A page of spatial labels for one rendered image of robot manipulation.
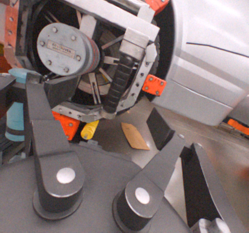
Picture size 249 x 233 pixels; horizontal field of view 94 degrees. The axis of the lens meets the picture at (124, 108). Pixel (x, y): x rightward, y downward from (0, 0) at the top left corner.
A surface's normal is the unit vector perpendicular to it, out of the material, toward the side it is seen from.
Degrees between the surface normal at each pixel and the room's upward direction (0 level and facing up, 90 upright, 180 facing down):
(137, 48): 90
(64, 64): 90
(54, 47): 90
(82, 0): 90
